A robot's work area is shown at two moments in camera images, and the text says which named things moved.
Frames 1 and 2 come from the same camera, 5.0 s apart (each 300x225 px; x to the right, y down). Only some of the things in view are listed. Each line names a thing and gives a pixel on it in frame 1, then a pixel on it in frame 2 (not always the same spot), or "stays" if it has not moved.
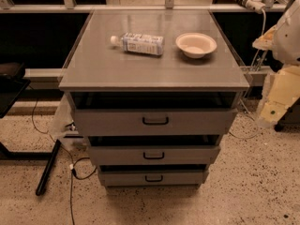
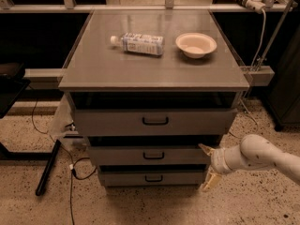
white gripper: [288, 37] → [218, 161]
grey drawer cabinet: [153, 94] stays
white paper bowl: [195, 44] stays
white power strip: [256, 3] stays
